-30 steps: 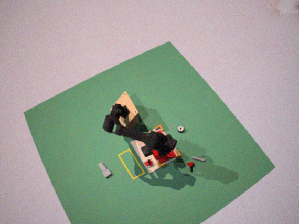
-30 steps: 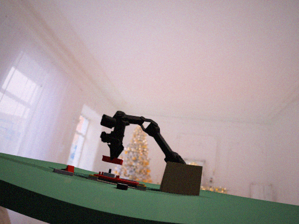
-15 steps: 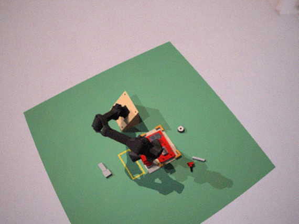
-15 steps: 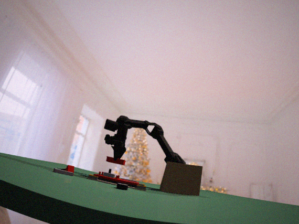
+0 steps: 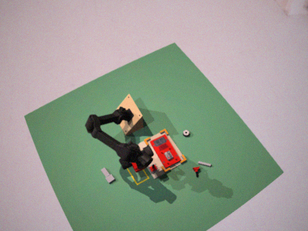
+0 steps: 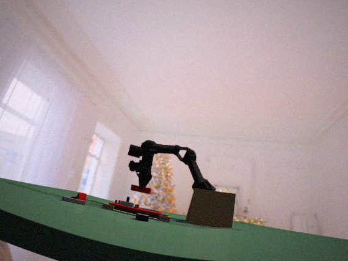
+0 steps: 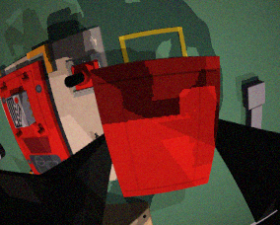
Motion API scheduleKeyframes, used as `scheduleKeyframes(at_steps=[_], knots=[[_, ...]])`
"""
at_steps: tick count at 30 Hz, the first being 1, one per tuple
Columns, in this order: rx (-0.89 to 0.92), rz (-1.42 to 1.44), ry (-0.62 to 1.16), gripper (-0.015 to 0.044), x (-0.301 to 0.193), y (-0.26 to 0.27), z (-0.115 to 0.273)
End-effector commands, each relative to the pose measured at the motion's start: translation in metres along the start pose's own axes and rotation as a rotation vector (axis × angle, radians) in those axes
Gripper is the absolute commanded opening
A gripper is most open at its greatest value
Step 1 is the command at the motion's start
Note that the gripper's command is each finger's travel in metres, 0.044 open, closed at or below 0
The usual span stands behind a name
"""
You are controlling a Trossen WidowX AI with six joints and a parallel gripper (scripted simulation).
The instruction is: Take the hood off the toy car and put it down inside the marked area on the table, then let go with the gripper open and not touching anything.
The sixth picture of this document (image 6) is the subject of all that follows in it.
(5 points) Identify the grey flat bar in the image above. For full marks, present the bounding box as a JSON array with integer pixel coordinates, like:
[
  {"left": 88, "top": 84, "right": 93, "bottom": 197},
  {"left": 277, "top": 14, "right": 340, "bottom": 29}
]
[{"left": 62, "top": 196, "right": 85, "bottom": 205}]

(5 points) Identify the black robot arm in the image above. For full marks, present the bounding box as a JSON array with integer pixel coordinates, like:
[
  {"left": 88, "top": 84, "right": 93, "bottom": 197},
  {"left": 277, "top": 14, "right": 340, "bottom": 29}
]
[{"left": 128, "top": 140, "right": 216, "bottom": 191}]

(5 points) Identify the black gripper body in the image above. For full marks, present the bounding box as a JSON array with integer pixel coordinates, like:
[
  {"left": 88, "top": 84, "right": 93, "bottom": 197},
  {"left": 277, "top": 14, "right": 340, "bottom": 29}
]
[{"left": 136, "top": 158, "right": 153, "bottom": 179}]

